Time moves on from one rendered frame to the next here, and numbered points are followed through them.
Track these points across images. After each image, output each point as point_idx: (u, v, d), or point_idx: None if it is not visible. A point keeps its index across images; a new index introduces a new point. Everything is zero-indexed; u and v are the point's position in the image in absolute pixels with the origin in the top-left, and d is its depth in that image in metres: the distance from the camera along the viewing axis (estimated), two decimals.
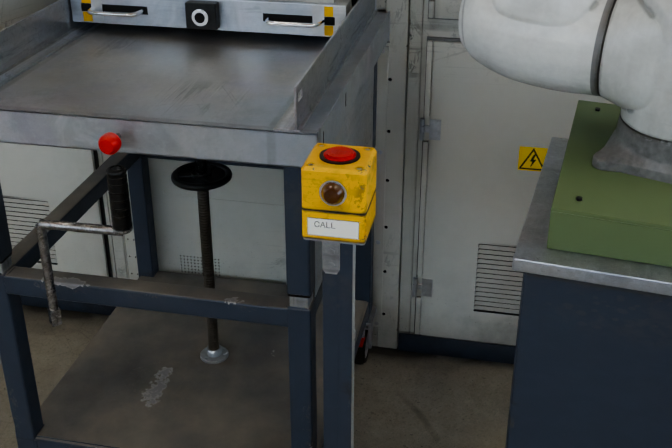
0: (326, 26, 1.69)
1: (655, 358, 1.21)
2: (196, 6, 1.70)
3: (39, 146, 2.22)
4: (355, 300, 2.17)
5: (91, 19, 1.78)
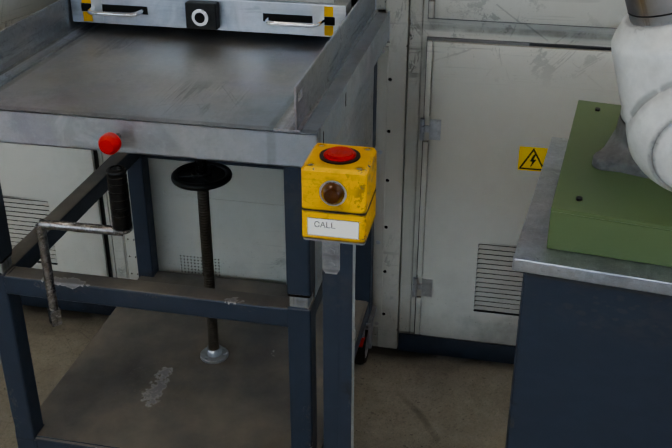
0: (326, 26, 1.69)
1: (655, 358, 1.21)
2: (196, 6, 1.70)
3: (39, 146, 2.22)
4: (355, 300, 2.17)
5: (91, 19, 1.78)
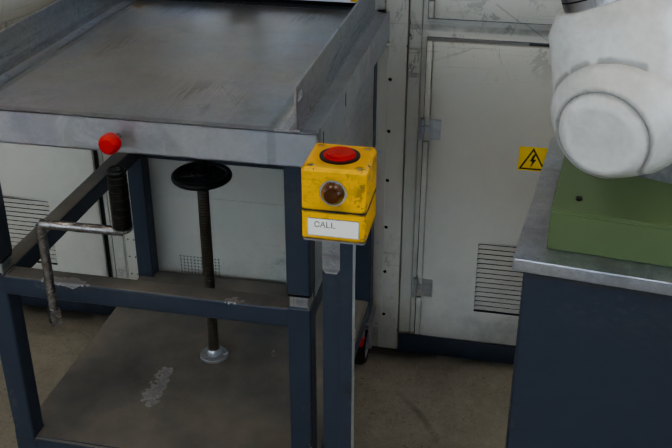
0: None
1: (655, 358, 1.21)
2: None
3: (39, 146, 2.22)
4: (355, 300, 2.17)
5: None
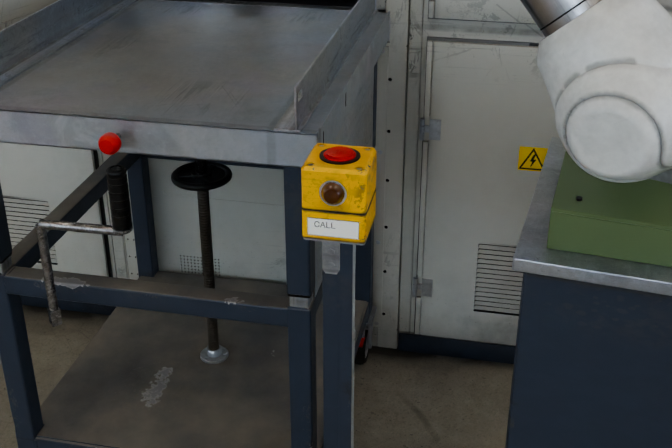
0: None
1: (655, 358, 1.21)
2: None
3: (39, 146, 2.22)
4: (355, 300, 2.17)
5: None
